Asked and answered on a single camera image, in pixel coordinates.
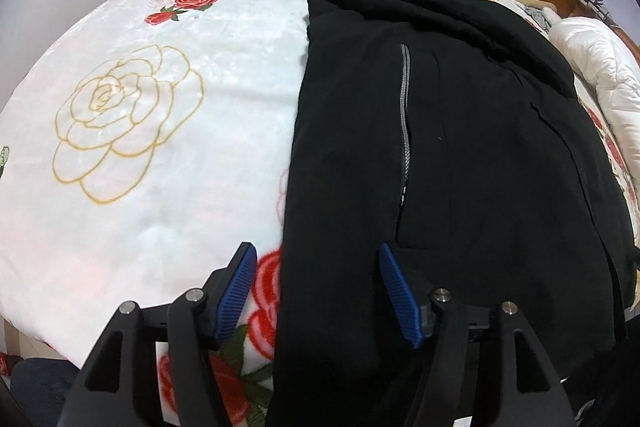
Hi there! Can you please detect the black coat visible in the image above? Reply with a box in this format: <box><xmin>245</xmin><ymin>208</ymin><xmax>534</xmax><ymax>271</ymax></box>
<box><xmin>265</xmin><ymin>0</ymin><xmax>633</xmax><ymax>427</ymax></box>

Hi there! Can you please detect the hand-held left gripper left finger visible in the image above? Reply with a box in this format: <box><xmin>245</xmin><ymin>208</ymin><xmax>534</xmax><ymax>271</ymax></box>
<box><xmin>57</xmin><ymin>241</ymin><xmax>258</xmax><ymax>427</ymax></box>

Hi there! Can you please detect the white duvet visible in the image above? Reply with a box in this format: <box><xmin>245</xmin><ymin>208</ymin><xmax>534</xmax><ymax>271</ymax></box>
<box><xmin>547</xmin><ymin>16</ymin><xmax>640</xmax><ymax>158</ymax></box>

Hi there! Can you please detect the floral printed blanket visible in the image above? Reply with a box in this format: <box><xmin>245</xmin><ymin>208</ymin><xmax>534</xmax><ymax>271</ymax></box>
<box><xmin>0</xmin><ymin>0</ymin><xmax>640</xmax><ymax>427</ymax></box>

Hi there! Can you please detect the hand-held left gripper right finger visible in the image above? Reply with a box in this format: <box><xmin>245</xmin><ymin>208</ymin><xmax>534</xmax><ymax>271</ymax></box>
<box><xmin>378</xmin><ymin>242</ymin><xmax>576</xmax><ymax>427</ymax></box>

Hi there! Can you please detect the person's leg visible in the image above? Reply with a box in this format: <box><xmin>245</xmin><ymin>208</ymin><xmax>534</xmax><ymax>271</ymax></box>
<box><xmin>10</xmin><ymin>357</ymin><xmax>81</xmax><ymax>410</ymax></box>

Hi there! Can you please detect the black device on headboard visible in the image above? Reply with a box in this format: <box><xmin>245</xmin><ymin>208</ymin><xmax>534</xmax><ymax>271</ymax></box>
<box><xmin>572</xmin><ymin>0</ymin><xmax>622</xmax><ymax>26</ymax></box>

